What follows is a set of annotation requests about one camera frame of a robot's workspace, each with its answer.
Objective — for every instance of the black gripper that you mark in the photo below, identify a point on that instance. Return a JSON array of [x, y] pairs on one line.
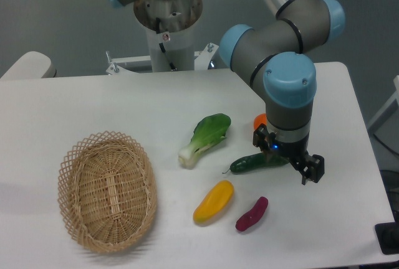
[[311, 168]]

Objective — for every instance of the green cucumber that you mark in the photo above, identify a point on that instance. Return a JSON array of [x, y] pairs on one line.
[[256, 161]]

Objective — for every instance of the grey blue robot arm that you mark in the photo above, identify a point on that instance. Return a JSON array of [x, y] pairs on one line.
[[272, 61]]

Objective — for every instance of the orange fruit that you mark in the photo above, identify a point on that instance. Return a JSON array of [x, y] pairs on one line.
[[261, 119]]

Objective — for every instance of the purple sweet potato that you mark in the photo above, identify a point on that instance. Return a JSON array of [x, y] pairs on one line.
[[253, 216]]

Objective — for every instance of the green bok choy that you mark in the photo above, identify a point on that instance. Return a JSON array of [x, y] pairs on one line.
[[209, 132]]

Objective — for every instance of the yellow mango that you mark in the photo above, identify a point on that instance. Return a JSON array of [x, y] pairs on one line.
[[214, 202]]

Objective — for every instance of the black device at edge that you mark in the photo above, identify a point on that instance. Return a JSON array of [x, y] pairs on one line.
[[387, 235]]

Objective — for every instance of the woven wicker basket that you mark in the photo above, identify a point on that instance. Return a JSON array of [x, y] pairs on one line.
[[107, 192]]

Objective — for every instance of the white chair armrest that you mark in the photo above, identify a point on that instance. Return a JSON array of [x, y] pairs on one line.
[[32, 65]]

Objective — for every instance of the white metal frame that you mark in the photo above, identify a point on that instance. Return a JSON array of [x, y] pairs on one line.
[[386, 111]]

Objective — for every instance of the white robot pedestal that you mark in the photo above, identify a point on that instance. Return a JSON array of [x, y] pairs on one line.
[[169, 26]]

